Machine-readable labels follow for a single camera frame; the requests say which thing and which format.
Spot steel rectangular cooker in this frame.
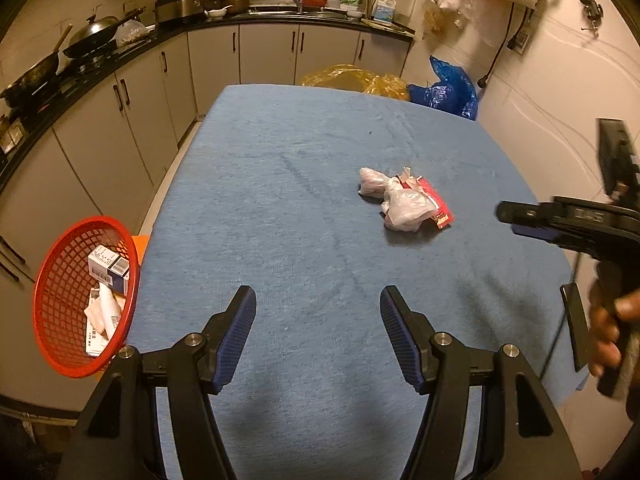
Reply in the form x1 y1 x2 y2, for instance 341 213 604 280
154 0 207 23

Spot plastic bag on counter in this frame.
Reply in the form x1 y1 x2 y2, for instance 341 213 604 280
116 19 151 46

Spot white spray bottle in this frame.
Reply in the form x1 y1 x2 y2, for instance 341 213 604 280
97 282 124 341

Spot grey kitchen cabinets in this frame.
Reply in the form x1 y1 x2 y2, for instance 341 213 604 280
0 22 413 411

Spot black kitchen countertop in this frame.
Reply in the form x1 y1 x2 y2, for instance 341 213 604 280
0 7 416 196

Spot red snack wrapper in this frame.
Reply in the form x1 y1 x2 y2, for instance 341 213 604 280
400 176 456 231

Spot steel wok with wooden spatula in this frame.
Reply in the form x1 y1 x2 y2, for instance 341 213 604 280
0 22 73 106

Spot clear plastic bag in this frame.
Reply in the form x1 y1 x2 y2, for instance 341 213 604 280
358 166 436 233

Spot red mesh basket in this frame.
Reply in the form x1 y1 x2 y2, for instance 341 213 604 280
32 216 142 380

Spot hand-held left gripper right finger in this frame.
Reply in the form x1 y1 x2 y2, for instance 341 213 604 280
379 285 583 480

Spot blue tablecloth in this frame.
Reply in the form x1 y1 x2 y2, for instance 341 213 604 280
140 84 588 480

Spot wooden cutting board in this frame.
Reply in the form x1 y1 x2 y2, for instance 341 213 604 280
362 17 416 37

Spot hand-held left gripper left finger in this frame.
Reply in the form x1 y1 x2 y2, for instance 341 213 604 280
57 285 258 480

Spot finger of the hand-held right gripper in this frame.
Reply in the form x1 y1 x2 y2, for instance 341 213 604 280
495 199 557 226
511 222 598 257

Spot yellow plastic bag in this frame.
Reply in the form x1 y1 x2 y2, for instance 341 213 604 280
301 64 411 102

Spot orange stool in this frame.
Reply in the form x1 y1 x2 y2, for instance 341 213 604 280
131 234 151 268

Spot blue white box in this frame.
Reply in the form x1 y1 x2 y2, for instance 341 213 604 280
87 245 132 293

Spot black wok with steel lid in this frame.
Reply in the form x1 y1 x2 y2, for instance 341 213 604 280
62 7 148 58

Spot small cardboard packet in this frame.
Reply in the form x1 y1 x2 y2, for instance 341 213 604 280
0 115 26 155

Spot person's right hand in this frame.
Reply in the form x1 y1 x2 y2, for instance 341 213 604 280
587 280 640 378

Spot blue plastic bag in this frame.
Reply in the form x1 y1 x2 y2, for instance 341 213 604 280
407 55 480 121

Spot white paper packet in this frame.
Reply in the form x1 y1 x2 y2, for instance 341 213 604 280
82 287 119 358

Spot black power cord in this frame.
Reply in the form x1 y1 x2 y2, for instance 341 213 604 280
477 2 531 88

